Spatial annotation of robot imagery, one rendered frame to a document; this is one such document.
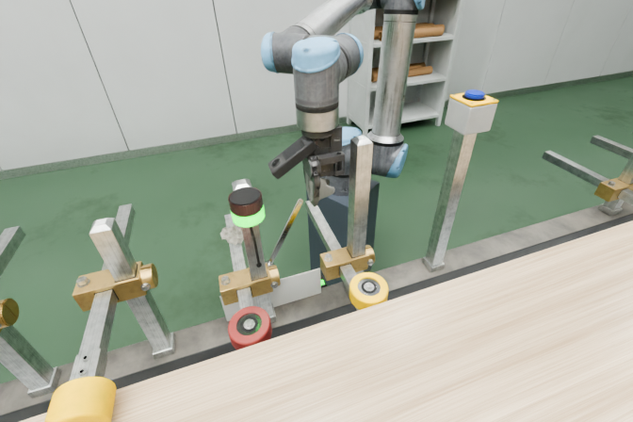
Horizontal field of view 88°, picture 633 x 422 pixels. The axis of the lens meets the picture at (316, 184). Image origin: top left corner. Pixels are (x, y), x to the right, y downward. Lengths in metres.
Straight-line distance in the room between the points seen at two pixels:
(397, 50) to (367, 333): 0.93
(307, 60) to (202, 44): 2.58
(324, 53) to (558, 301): 0.66
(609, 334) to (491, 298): 0.19
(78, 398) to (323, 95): 0.60
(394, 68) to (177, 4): 2.22
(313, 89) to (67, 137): 3.10
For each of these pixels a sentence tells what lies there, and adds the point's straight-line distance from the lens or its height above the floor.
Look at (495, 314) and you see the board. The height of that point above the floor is 0.90.
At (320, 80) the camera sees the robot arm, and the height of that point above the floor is 1.29.
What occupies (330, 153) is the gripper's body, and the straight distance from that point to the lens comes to 0.73.
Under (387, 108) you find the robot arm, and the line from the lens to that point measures 1.29.
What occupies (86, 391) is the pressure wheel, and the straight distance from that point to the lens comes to 0.63.
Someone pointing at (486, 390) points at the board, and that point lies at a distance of 0.66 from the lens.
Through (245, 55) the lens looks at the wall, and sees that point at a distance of 3.22.
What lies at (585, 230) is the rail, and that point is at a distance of 1.44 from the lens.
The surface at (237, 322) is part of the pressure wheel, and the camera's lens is 0.69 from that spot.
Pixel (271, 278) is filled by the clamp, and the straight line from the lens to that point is 0.80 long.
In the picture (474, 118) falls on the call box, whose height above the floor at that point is 1.19.
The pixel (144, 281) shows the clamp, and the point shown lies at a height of 0.96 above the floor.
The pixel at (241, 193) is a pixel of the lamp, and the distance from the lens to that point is 0.60.
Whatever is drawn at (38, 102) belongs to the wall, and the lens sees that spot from 3.52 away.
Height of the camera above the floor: 1.46
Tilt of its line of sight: 34 degrees down
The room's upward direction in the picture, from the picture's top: 2 degrees counter-clockwise
